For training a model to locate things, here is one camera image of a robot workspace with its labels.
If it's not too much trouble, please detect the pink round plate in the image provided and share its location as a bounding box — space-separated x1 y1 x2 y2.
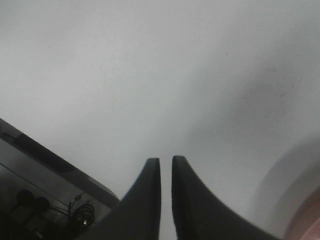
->
284 188 320 240

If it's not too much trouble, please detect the coiled black cable at base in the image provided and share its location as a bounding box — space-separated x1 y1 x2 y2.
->
67 193 97 232

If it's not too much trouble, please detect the dark robot base platform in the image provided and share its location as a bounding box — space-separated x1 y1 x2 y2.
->
0 120 119 240

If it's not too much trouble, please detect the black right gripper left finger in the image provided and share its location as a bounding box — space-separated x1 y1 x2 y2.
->
78 158 161 240

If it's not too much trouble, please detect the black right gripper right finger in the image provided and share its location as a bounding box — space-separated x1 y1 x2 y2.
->
171 155 275 240

